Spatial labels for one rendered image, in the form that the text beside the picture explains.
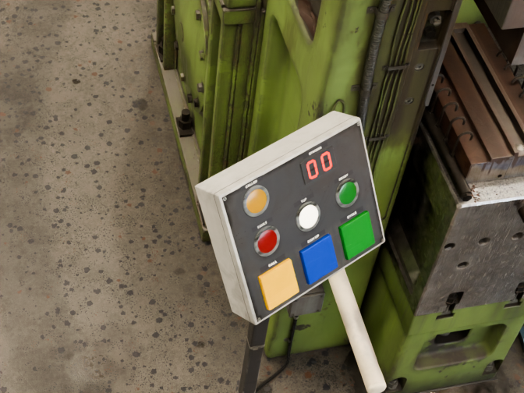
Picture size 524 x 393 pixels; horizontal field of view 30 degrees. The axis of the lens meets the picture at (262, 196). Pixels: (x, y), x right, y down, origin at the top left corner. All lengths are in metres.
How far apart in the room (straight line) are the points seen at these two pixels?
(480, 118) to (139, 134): 1.51
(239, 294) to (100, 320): 1.19
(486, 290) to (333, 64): 0.81
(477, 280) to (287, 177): 0.81
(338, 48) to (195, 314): 1.25
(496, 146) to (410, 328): 0.60
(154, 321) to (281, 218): 1.22
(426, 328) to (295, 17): 0.90
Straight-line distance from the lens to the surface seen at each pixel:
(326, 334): 2.87
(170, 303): 2.99
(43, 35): 3.79
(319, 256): 1.87
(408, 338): 2.62
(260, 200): 1.75
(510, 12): 1.85
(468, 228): 2.24
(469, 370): 2.91
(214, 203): 1.73
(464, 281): 2.43
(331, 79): 2.02
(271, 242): 1.79
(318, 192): 1.83
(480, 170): 2.18
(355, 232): 1.92
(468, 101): 2.27
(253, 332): 2.26
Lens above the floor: 2.52
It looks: 51 degrees down
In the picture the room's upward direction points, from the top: 9 degrees clockwise
